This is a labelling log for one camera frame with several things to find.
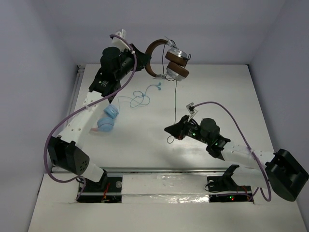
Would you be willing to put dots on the brown silver headphones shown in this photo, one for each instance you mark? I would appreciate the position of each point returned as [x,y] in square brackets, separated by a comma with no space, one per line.
[177,58]

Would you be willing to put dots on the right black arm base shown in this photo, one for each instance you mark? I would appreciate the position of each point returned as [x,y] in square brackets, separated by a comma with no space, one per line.
[223,189]

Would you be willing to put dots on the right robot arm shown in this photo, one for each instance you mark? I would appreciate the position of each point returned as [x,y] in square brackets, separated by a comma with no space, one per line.
[277,171]

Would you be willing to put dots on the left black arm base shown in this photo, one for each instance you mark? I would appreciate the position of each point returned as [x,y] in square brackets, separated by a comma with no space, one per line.
[107,190]

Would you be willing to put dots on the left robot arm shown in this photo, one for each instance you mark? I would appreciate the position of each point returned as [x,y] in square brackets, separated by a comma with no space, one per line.
[66,149]

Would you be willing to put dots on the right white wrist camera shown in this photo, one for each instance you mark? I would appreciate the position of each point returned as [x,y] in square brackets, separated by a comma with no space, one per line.
[191,109]

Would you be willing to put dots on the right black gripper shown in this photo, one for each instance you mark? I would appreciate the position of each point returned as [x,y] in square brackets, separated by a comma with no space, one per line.
[182,126]

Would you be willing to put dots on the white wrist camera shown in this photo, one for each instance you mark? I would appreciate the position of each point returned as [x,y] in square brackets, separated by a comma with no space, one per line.
[191,109]
[119,43]

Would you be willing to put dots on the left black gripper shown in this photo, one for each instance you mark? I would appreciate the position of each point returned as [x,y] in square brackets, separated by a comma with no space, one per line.
[135,58]

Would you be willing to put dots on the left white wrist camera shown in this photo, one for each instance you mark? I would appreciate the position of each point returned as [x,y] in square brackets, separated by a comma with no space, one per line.
[119,43]

